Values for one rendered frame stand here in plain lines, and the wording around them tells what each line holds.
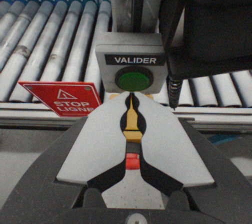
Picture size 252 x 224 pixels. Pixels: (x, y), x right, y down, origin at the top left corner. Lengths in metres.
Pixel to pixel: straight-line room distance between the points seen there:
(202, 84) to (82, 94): 0.33
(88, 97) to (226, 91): 0.37
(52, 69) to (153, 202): 0.95
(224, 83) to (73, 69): 0.44
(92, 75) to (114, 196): 0.85
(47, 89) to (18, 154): 1.13
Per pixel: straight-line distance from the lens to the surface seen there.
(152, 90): 0.16
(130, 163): 0.20
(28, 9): 0.78
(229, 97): 0.45
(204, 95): 0.42
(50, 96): 0.24
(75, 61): 0.46
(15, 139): 1.38
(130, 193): 1.07
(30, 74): 0.49
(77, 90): 0.20
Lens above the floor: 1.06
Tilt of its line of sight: 62 degrees down
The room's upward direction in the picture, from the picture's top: straight up
